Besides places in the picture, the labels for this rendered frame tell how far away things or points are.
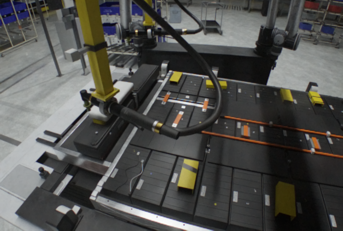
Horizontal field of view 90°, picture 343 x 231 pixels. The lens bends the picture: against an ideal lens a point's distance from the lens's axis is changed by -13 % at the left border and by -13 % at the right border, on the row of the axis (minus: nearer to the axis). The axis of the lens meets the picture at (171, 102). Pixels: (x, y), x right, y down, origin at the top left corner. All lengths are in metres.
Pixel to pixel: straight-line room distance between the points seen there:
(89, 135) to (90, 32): 0.59
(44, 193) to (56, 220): 0.31
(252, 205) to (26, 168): 1.30
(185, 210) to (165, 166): 0.24
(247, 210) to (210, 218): 0.17
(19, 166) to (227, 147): 1.28
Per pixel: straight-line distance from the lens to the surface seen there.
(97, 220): 1.07
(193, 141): 1.11
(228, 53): 2.55
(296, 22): 2.45
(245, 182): 1.02
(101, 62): 0.72
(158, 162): 1.03
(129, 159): 1.05
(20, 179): 1.46
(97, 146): 1.03
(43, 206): 1.22
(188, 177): 0.92
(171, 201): 0.92
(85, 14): 0.67
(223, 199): 0.95
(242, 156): 1.10
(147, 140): 1.12
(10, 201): 1.40
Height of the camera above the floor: 1.83
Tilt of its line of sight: 37 degrees down
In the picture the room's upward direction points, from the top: straight up
